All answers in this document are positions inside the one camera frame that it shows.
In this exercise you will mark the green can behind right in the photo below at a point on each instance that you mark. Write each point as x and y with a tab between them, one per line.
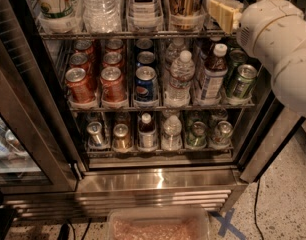
235	58

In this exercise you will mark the water bottle middle shelf back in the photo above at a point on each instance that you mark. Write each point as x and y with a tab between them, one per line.
173	51

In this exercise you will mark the green can bottom shelf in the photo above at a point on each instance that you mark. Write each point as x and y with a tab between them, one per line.
196	136

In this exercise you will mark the clear water bottle top shelf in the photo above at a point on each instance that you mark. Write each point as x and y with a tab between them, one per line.
101	16

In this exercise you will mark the tea bottle middle shelf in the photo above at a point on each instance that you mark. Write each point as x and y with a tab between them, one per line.
212	76

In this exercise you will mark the gold can bottom shelf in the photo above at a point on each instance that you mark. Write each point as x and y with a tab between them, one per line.
121	137

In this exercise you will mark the water bottle middle shelf front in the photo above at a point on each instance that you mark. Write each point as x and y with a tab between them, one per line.
179	83

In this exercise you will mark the tea bottle shelf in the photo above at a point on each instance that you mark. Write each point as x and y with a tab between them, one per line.
144	15
212	76
146	131

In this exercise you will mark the red can front left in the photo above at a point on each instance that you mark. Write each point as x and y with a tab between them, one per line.
80	84

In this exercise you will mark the gold brown tall can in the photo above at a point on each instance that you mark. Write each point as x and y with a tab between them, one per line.
185	15

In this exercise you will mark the blue tape cross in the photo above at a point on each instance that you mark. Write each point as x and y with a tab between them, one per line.
226	225

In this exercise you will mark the stainless steel fridge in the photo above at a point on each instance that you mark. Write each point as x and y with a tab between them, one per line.
108	179

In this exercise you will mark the water bottle bottom shelf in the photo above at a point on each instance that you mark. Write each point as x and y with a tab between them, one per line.
171	136

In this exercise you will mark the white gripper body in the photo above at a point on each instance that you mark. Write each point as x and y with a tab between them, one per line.
267	20

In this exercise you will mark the clear plastic bin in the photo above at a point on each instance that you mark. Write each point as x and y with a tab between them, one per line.
158	223

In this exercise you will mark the blue pepsi can middle shelf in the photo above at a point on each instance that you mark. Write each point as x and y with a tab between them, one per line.
146	84

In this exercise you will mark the red can middle left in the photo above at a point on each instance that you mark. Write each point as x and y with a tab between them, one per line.
80	60

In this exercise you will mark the blue can behind pepsi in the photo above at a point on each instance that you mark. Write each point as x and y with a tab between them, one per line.
146	58

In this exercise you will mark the glass fridge door left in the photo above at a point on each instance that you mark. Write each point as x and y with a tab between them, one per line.
28	107

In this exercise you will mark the tea bottle bottom shelf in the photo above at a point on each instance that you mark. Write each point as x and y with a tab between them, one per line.
146	131

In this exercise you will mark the red can back left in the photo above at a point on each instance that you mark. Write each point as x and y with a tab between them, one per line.
85	46

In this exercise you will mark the blue can back row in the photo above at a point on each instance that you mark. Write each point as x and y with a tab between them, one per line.
144	44

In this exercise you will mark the green can front right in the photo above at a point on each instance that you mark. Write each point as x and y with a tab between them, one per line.
241	82

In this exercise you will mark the silver can bottom left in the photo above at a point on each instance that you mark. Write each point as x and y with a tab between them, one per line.
95	131

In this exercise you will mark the tea bottle top shelf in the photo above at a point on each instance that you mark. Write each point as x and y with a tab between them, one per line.
144	15

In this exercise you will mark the red can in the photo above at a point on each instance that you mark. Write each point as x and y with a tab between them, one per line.
114	45
112	85
113	59
85	46
80	60
80	84

